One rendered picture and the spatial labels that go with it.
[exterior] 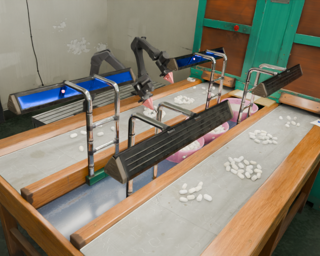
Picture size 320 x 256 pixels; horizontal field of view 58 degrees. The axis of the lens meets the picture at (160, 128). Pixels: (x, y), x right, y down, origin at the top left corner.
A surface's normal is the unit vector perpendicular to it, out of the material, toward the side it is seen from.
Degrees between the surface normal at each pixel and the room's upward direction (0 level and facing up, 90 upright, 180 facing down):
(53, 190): 90
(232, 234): 0
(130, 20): 90
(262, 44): 90
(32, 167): 0
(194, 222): 0
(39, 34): 90
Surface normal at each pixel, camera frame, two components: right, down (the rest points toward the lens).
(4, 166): 0.07, -0.88
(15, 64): 0.82, 0.31
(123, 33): -0.58, 0.33
